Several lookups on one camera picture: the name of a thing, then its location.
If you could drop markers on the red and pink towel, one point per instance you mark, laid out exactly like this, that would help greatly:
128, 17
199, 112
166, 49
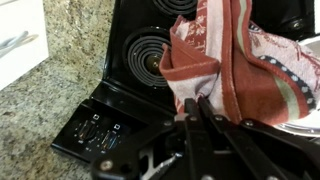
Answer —
250, 76

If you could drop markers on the black electric stove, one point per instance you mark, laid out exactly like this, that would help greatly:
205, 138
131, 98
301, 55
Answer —
113, 83

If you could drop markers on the grey wall phone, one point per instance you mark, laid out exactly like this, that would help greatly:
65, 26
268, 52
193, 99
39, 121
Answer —
15, 41

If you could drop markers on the black coil burner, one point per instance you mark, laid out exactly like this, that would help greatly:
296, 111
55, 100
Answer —
140, 56
173, 5

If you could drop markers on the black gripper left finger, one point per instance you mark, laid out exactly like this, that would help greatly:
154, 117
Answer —
196, 150

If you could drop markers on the black stove knob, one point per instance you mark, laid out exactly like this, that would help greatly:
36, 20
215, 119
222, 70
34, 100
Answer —
87, 131
109, 140

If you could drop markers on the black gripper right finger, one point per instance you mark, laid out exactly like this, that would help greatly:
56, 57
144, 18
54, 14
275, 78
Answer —
253, 146

